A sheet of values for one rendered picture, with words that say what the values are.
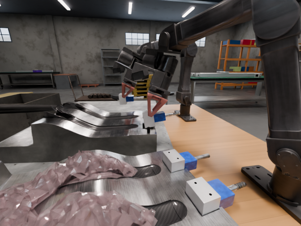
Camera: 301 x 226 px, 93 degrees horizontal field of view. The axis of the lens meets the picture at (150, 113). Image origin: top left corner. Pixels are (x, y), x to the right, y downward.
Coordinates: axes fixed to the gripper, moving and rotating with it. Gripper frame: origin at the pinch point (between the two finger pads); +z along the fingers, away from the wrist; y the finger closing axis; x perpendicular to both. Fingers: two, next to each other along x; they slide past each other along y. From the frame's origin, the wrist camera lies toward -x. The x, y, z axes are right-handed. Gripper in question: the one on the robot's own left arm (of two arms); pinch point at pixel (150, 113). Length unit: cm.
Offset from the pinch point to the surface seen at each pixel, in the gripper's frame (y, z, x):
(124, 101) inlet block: -26.0, 2.6, -12.7
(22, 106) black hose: -21, 21, -58
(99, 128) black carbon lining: -0.6, 11.7, -15.3
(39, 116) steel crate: -167, 87, -142
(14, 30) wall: -814, -59, -789
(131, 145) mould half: 6.3, 11.0, -2.6
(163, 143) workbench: -4.5, 10.6, 9.4
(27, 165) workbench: 7.7, 27.2, -31.1
